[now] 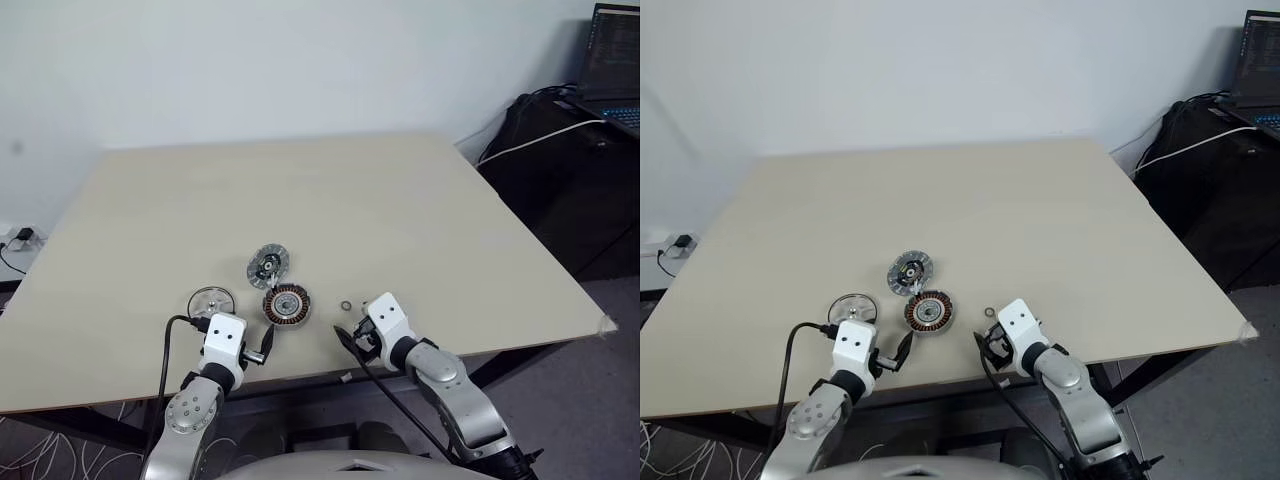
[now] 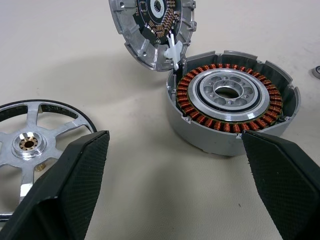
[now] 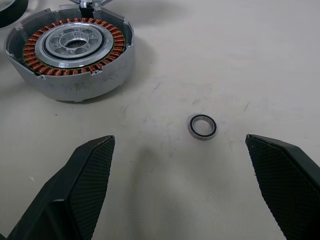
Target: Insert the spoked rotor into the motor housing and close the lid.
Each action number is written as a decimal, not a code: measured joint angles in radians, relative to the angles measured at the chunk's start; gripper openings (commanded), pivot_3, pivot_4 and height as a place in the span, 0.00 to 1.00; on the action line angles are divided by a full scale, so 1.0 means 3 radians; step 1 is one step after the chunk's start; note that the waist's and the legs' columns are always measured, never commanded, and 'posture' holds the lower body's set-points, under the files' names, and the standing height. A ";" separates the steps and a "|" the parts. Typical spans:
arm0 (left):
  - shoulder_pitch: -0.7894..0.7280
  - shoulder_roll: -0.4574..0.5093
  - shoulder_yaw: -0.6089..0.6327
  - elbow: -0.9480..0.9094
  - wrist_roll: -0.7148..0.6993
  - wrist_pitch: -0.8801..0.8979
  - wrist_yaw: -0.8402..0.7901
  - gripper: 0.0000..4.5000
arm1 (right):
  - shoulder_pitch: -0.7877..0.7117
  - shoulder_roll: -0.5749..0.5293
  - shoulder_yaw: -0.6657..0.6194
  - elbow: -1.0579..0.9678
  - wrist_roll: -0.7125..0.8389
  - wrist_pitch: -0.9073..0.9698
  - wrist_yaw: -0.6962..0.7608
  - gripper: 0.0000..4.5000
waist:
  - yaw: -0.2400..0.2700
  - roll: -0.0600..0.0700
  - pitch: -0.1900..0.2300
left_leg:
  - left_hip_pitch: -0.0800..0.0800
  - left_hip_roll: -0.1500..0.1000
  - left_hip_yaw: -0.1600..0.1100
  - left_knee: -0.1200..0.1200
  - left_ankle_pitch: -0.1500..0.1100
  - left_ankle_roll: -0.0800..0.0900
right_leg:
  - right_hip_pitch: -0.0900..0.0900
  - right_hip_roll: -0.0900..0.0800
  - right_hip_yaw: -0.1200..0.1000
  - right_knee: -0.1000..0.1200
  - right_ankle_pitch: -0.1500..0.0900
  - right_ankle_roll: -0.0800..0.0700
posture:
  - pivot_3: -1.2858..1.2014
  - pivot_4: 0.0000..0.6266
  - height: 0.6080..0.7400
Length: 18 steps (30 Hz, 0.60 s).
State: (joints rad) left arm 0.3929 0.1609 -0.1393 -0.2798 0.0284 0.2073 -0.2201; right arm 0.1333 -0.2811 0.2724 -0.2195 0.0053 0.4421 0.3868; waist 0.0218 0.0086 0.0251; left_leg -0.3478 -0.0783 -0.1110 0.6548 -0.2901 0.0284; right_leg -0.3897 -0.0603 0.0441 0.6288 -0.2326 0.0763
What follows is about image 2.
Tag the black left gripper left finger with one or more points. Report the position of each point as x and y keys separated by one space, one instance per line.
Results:
x=62 y=190

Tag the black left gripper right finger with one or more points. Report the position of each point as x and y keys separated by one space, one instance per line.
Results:
x=282 y=180

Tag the silver spoked rotor wheel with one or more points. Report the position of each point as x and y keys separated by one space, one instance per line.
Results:
x=15 y=140

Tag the grey round object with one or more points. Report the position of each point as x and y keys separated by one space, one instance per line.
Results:
x=187 y=133

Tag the silver motor cover with circuit board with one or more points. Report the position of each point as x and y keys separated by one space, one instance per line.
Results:
x=132 y=42

